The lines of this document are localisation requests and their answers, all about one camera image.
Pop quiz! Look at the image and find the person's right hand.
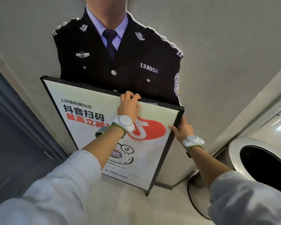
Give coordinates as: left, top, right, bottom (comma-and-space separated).
168, 117, 195, 143

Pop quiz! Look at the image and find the person's left hand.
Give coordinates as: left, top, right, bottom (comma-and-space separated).
117, 91, 141, 120

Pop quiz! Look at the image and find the black-framed poster sign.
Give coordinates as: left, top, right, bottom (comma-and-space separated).
40, 75, 185, 197

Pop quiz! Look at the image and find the person's right forearm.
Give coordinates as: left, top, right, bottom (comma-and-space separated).
189, 146, 281, 225

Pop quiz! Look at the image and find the person's left forearm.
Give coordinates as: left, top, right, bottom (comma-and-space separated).
0, 126, 127, 225

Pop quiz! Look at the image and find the uniformed officer cardboard cutout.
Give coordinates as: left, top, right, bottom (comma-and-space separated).
52, 0, 184, 106

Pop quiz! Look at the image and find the stainless steel trash bin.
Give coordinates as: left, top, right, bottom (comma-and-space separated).
187, 108, 281, 220

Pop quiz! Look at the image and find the dark blue door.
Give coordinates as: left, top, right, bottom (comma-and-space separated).
0, 61, 69, 205

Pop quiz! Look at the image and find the white wrist tracker green strap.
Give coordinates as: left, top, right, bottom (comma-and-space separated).
181, 135, 205, 159
95, 115, 136, 139

